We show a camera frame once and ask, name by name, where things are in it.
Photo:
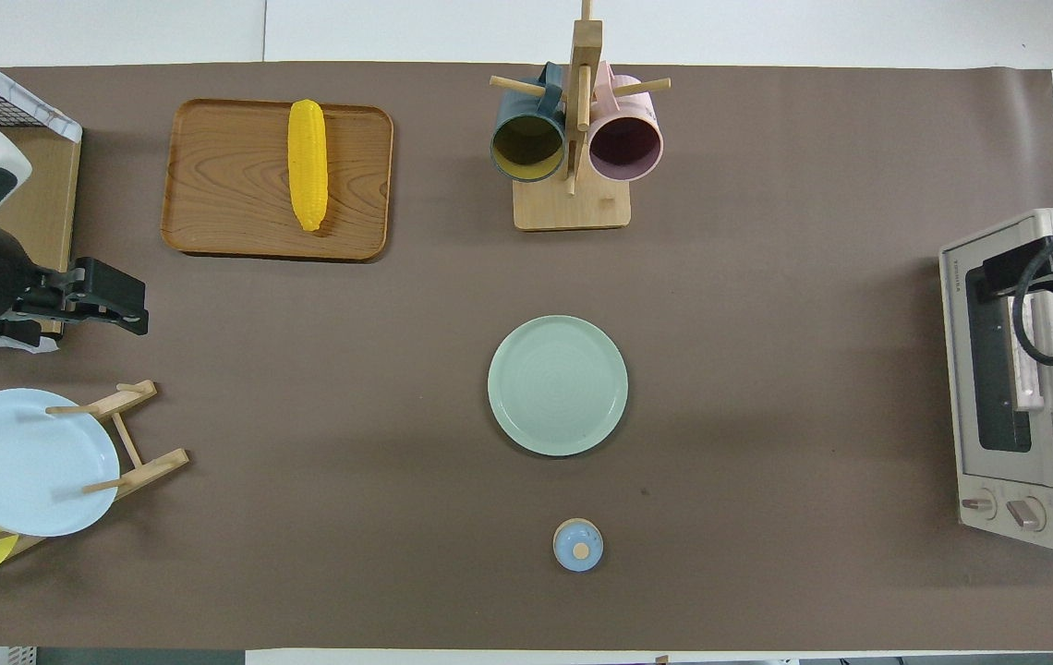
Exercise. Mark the pale green plate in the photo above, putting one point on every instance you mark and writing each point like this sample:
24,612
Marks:
559,388

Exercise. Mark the pink mug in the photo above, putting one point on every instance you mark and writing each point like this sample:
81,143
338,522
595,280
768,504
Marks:
626,148

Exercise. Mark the yellow corn cob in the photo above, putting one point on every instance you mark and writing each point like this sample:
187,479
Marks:
308,166

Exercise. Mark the wooden box shelf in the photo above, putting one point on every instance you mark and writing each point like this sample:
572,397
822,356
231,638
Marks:
60,120

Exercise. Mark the beige oven knob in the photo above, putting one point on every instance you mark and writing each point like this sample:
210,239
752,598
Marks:
1028,513
979,504

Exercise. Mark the blue lid with wooden knob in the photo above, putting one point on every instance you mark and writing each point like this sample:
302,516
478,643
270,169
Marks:
577,545

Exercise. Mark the wooden mug tree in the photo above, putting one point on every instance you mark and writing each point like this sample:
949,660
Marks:
573,208

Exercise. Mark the dark blue mug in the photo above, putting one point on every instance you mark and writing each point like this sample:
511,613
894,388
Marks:
526,148

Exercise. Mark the brown table mat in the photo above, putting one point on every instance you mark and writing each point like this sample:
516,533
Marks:
748,369

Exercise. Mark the wooden plate rack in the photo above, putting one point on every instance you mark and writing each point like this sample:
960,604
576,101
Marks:
152,469

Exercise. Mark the wooden serving tray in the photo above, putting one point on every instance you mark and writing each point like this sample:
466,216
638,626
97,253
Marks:
231,180

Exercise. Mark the light blue plate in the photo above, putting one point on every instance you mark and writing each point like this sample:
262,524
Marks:
28,462

